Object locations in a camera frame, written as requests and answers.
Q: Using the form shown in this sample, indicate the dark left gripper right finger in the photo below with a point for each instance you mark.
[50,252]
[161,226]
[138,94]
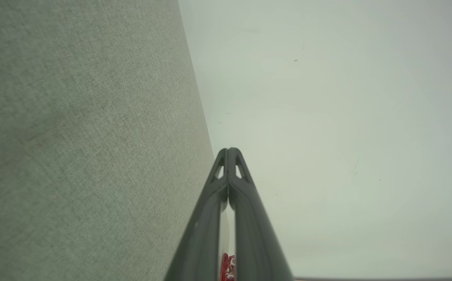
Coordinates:
[253,234]

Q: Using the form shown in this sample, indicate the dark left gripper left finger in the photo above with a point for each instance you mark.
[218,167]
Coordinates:
[202,234]

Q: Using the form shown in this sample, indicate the red shorts with white stripe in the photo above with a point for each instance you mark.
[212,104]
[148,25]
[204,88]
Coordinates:
[227,269]

